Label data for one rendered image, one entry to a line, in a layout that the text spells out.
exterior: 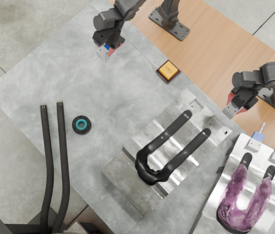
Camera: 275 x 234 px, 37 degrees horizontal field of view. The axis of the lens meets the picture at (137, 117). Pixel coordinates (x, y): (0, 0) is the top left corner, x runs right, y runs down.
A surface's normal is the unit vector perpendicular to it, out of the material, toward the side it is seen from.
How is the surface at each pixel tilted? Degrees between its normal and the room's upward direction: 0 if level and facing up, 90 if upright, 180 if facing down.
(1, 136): 0
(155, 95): 0
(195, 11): 0
